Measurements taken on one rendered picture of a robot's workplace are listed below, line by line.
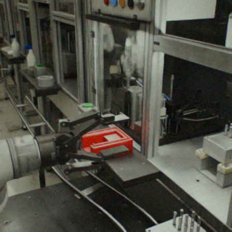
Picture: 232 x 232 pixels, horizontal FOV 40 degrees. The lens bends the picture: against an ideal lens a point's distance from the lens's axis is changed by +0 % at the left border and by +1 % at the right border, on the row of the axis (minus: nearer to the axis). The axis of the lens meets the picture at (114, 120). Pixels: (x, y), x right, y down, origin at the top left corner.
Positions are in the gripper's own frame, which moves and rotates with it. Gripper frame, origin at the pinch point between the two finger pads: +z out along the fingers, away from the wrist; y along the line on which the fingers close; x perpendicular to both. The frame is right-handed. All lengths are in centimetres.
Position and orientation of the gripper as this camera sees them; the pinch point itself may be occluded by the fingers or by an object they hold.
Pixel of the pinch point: (117, 135)
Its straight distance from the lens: 80.3
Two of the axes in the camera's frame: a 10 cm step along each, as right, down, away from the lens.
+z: 8.9, -1.8, 4.1
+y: 0.0, -9.2, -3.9
